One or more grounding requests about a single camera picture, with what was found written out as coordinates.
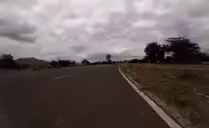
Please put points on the tall thin distant tree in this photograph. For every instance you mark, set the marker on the tall thin distant tree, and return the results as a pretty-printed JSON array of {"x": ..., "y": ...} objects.
[{"x": 108, "y": 58}]

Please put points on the small distant tree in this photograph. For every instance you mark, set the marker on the small distant tree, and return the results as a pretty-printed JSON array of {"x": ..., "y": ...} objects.
[{"x": 85, "y": 61}]

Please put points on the grey asphalt road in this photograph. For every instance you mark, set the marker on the grey asphalt road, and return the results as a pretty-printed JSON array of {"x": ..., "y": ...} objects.
[{"x": 88, "y": 100}]

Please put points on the clump of dark trees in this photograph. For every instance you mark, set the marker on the clump of dark trees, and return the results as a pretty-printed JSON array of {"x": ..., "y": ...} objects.
[{"x": 63, "y": 63}]

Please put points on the white painted centre line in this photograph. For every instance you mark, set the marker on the white painted centre line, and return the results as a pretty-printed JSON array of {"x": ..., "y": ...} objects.
[{"x": 61, "y": 77}]

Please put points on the white road edge line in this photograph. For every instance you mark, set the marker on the white road edge line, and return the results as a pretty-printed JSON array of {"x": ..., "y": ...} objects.
[{"x": 155, "y": 106}]

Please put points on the dry grass verge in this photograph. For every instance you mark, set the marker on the dry grass verge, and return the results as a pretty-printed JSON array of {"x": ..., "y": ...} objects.
[{"x": 172, "y": 85}]

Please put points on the low building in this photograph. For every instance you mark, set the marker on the low building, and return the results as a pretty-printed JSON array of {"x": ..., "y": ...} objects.
[{"x": 31, "y": 62}]

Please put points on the group of large dark trees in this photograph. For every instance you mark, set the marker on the group of large dark trees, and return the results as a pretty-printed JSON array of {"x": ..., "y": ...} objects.
[{"x": 183, "y": 50}]

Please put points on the dark round tree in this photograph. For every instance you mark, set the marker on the dark round tree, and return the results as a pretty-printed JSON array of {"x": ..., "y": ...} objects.
[{"x": 4, "y": 62}]

